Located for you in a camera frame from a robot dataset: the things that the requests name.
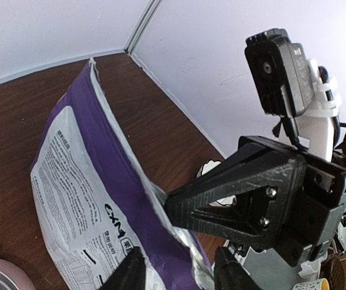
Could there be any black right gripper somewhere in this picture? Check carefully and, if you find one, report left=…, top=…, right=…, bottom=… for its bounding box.
left=164, top=136, right=346, bottom=267

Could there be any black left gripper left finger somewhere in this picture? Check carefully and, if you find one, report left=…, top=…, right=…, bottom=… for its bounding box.
left=100, top=246, right=146, bottom=290

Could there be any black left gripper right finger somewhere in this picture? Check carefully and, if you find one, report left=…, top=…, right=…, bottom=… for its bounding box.
left=214, top=247, right=260, bottom=290

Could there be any purple puppy food bag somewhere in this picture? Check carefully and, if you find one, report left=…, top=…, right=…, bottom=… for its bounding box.
left=30, top=59, right=214, bottom=289

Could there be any pink double pet feeder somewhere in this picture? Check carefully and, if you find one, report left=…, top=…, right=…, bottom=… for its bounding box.
left=0, top=259, right=36, bottom=290

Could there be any white scalloped ceramic bowl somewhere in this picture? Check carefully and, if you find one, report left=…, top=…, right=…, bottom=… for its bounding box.
left=196, top=159, right=237, bottom=208

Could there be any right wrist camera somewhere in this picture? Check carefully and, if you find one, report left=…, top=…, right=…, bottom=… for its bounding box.
left=245, top=28, right=313, bottom=118

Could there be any aluminium right corner post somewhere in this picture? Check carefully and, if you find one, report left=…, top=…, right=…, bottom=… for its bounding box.
left=124, top=0, right=162, bottom=55

